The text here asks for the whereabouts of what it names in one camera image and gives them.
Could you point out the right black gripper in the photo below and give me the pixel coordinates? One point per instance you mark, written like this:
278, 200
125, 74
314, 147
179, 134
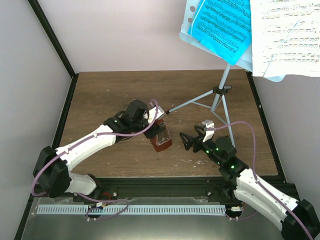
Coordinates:
198, 141

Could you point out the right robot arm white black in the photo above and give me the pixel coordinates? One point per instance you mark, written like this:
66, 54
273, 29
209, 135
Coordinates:
296, 219

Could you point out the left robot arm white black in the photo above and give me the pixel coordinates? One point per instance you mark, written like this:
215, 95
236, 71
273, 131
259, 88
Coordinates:
53, 174

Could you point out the black aluminium frame rail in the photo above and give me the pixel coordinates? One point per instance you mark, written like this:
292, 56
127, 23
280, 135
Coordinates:
125, 190

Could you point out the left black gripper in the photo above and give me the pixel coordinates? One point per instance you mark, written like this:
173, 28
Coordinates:
153, 132

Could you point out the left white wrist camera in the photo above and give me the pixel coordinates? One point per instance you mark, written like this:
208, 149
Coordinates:
154, 114

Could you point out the clear plastic metronome cover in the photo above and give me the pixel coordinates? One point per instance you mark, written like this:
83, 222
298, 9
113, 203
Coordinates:
163, 139

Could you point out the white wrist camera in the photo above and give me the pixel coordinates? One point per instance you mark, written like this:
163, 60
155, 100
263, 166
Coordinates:
208, 130
154, 114

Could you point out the blue sheet music page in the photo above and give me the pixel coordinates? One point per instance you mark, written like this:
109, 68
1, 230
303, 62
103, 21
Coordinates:
223, 27

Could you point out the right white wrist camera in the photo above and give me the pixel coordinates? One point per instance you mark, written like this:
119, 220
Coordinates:
208, 130

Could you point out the black frame corner post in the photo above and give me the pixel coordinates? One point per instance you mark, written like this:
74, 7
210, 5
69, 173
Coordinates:
43, 20

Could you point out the red-brown metronome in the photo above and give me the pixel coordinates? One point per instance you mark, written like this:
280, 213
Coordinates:
157, 149

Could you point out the light blue slotted cable duct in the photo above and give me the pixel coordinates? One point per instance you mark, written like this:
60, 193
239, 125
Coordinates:
68, 209

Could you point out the white sheet music page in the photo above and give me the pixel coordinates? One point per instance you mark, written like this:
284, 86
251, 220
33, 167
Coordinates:
285, 38

